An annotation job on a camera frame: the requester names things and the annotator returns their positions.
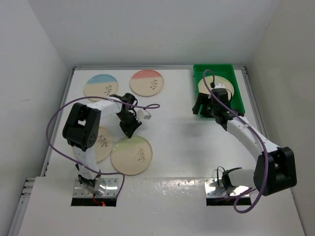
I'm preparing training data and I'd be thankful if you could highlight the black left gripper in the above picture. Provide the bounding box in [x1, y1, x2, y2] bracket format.
[116, 112, 142, 138]

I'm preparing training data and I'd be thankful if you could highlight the cream plate yellow section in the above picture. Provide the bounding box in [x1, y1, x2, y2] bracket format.
[88, 126, 114, 163]

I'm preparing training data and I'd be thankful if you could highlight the cream plate green section front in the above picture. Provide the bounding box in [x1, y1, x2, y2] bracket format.
[111, 135, 153, 176]

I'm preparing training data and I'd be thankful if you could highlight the cream plate green section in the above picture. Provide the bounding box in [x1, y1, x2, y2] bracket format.
[198, 76, 234, 99]
[111, 135, 153, 176]

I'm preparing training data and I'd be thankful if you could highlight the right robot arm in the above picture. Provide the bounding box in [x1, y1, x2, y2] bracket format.
[192, 88, 297, 196]

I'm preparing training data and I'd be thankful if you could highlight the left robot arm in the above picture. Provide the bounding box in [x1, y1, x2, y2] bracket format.
[63, 93, 142, 190]

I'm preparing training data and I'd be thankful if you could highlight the green plastic bin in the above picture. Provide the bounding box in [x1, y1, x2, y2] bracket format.
[193, 64, 245, 114]

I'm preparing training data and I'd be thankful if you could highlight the cream plate pink section back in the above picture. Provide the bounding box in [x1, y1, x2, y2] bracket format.
[129, 70, 164, 97]

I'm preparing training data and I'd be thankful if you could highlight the cream plate blue section back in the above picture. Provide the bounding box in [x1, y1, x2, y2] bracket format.
[84, 74, 119, 97]

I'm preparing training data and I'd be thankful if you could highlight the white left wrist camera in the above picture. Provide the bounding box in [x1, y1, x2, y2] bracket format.
[136, 109, 152, 121]

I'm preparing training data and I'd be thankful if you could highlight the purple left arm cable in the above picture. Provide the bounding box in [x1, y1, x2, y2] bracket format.
[46, 96, 160, 199]

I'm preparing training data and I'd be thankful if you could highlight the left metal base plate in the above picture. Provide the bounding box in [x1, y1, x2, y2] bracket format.
[72, 178, 118, 198]

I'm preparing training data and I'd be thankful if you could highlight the metal base plate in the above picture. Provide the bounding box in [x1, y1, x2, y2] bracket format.
[72, 178, 118, 198]
[204, 178, 249, 198]

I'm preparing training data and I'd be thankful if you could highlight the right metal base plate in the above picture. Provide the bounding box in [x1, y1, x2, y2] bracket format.
[204, 178, 249, 198]

